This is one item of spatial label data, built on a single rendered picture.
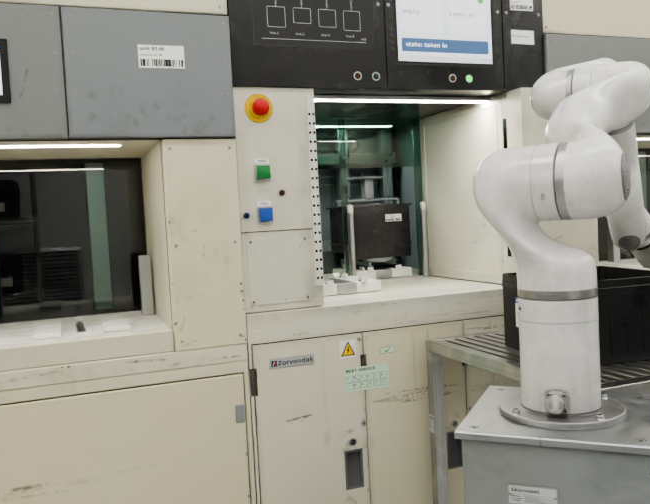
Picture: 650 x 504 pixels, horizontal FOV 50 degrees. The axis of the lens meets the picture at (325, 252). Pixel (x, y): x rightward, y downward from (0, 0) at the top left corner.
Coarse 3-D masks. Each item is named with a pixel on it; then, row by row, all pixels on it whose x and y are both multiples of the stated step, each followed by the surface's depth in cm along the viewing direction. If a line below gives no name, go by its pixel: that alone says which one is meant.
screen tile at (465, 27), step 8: (448, 0) 178; (456, 0) 179; (464, 0) 180; (472, 0) 181; (448, 8) 179; (456, 8) 179; (464, 8) 180; (472, 8) 181; (480, 8) 182; (480, 16) 182; (448, 24) 179; (456, 24) 180; (464, 24) 180; (472, 24) 181; (480, 24) 182; (448, 32) 179; (456, 32) 180; (464, 32) 180; (472, 32) 181; (480, 32) 182
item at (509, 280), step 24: (504, 288) 162; (600, 288) 138; (624, 288) 139; (648, 288) 141; (504, 312) 163; (600, 312) 139; (624, 312) 140; (648, 312) 141; (600, 336) 139; (624, 336) 140; (648, 336) 141; (600, 360) 139; (624, 360) 140
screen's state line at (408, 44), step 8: (408, 40) 175; (416, 40) 176; (424, 40) 176; (432, 40) 177; (440, 40) 178; (448, 40) 179; (456, 40) 180; (464, 40) 180; (408, 48) 175; (416, 48) 176; (424, 48) 176; (432, 48) 177; (440, 48) 178; (448, 48) 179; (456, 48) 180; (464, 48) 181; (472, 48) 181; (480, 48) 182
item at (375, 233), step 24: (336, 216) 240; (360, 216) 228; (384, 216) 231; (408, 216) 234; (336, 240) 241; (360, 240) 228; (384, 240) 231; (408, 240) 235; (336, 264) 246; (384, 264) 242
